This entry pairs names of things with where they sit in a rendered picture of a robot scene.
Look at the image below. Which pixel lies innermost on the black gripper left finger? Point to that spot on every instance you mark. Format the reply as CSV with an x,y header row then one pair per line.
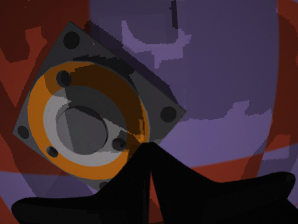
x,y
124,200

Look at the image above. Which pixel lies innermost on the orange and grey round plate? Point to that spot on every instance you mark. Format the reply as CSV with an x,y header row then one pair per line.
x,y
105,91

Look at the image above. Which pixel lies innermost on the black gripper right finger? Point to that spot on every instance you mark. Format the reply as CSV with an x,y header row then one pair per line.
x,y
186,197

